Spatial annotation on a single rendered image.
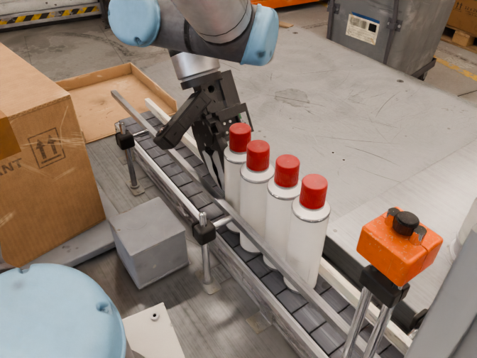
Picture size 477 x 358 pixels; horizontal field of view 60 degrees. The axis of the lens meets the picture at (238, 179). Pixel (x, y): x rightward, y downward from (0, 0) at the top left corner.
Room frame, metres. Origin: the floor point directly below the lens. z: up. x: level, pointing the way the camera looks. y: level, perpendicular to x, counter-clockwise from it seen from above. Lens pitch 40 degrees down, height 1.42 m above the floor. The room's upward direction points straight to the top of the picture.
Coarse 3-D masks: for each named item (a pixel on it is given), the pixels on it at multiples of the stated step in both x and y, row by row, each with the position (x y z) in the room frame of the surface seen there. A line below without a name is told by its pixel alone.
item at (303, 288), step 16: (112, 96) 0.87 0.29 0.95; (128, 112) 0.79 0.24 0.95; (144, 128) 0.72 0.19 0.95; (176, 160) 0.61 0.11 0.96; (192, 176) 0.56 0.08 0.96; (208, 192) 0.52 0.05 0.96; (224, 208) 0.48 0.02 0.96; (240, 224) 0.44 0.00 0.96; (256, 240) 0.41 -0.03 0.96; (272, 256) 0.38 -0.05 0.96; (288, 272) 0.35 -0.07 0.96; (304, 288) 0.33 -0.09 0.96; (320, 304) 0.30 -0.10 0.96; (336, 320) 0.28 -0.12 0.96
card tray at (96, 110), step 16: (128, 64) 1.23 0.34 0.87; (64, 80) 1.11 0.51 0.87; (80, 80) 1.14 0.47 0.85; (96, 80) 1.16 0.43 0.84; (112, 80) 1.18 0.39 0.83; (128, 80) 1.18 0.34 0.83; (144, 80) 1.15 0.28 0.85; (80, 96) 1.08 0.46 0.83; (96, 96) 1.08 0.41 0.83; (128, 96) 1.08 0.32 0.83; (144, 96) 1.08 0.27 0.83; (160, 96) 1.06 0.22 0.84; (80, 112) 0.99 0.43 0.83; (96, 112) 0.99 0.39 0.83; (112, 112) 0.99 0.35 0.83; (80, 128) 0.85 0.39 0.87; (96, 128) 0.91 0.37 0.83; (112, 128) 0.91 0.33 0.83
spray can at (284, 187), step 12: (288, 156) 0.45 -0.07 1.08; (276, 168) 0.43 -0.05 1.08; (288, 168) 0.43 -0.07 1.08; (276, 180) 0.43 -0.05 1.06; (288, 180) 0.42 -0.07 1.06; (300, 180) 0.45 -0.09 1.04; (276, 192) 0.42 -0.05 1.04; (288, 192) 0.42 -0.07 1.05; (276, 204) 0.42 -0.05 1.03; (288, 204) 0.42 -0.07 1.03; (276, 216) 0.42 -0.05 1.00; (288, 216) 0.42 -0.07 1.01; (276, 228) 0.42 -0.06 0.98; (288, 228) 0.42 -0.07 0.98; (276, 240) 0.42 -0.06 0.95
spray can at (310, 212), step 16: (320, 176) 0.41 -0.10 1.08; (304, 192) 0.39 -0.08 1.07; (320, 192) 0.38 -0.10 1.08; (304, 208) 0.39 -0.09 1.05; (320, 208) 0.39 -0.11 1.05; (304, 224) 0.38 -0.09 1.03; (320, 224) 0.38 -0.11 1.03; (288, 240) 0.40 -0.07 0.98; (304, 240) 0.37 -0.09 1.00; (320, 240) 0.38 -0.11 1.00; (288, 256) 0.39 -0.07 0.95; (304, 256) 0.37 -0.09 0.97; (320, 256) 0.38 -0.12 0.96; (304, 272) 0.37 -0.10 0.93; (288, 288) 0.38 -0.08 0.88
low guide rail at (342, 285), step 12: (156, 108) 0.87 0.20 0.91; (168, 120) 0.82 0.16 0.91; (192, 144) 0.72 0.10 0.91; (324, 264) 0.40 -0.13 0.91; (324, 276) 0.39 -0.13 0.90; (336, 276) 0.38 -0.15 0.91; (336, 288) 0.37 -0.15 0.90; (348, 288) 0.36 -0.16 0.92; (372, 312) 0.32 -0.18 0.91; (396, 336) 0.29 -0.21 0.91; (408, 348) 0.27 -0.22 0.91
